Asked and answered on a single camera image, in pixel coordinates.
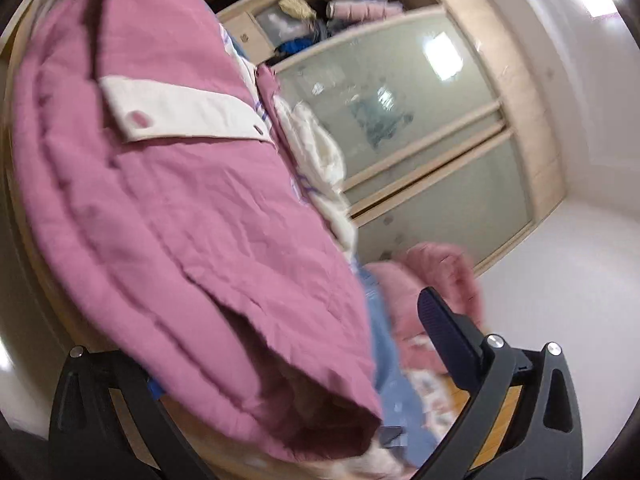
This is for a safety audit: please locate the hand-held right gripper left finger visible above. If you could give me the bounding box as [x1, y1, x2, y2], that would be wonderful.
[48, 345, 221, 480]

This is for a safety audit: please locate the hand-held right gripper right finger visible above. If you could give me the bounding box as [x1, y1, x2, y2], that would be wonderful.
[417, 287, 583, 480]

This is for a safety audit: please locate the pink and white jacket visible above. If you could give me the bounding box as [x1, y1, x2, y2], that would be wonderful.
[10, 0, 418, 480]

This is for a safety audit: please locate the pink quilted coat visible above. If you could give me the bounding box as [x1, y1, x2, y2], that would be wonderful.
[367, 241, 487, 375]

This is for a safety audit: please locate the blue striped bedsheet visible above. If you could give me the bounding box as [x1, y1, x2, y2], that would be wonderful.
[356, 259, 442, 472]

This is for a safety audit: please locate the beige wardrobe with frosted doors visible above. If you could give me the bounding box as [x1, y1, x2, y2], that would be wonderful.
[215, 0, 569, 279]

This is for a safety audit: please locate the blue garment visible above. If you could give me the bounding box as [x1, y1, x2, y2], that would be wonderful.
[276, 34, 322, 57]

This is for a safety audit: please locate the pink puffer jacket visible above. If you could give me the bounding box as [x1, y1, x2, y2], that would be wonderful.
[325, 0, 404, 24]

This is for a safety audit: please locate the beige crumpled cloth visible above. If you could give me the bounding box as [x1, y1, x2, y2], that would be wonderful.
[278, 0, 318, 21]

